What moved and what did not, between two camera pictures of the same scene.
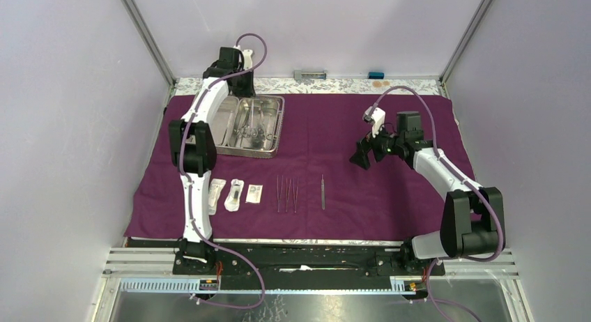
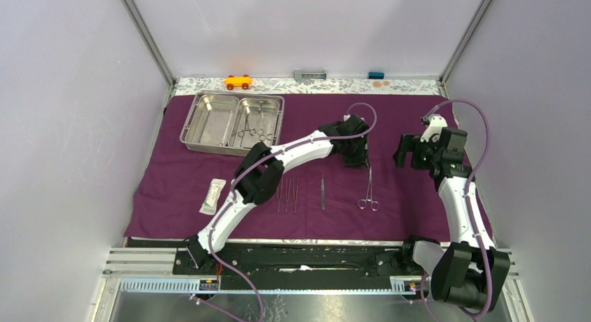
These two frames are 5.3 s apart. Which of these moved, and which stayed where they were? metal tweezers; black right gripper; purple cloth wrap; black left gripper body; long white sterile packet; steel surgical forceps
Moved: black left gripper body; steel surgical forceps; black right gripper
Stayed: long white sterile packet; purple cloth wrap; metal tweezers
